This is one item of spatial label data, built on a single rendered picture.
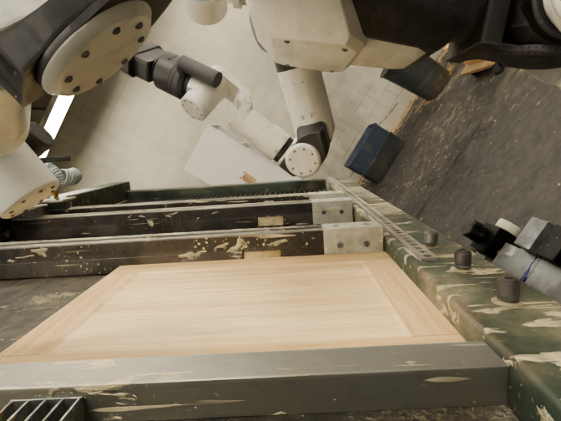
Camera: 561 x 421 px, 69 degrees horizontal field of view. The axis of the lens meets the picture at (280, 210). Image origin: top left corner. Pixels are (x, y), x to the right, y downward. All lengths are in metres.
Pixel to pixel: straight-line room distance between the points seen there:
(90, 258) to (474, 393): 0.77
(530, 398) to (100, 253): 0.80
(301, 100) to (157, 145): 5.50
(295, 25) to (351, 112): 5.47
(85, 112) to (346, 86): 3.76
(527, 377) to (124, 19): 0.40
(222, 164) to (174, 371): 4.27
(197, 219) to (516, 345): 1.01
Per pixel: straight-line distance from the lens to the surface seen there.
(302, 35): 0.57
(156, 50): 1.06
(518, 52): 0.72
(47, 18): 0.25
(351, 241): 0.87
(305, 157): 0.88
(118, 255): 0.94
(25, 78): 0.26
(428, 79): 5.10
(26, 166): 0.48
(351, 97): 6.03
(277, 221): 1.28
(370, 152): 5.01
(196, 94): 0.92
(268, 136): 0.92
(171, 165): 6.27
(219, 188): 2.27
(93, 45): 0.25
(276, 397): 0.42
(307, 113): 0.88
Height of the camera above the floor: 1.18
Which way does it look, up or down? 4 degrees down
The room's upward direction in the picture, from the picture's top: 59 degrees counter-clockwise
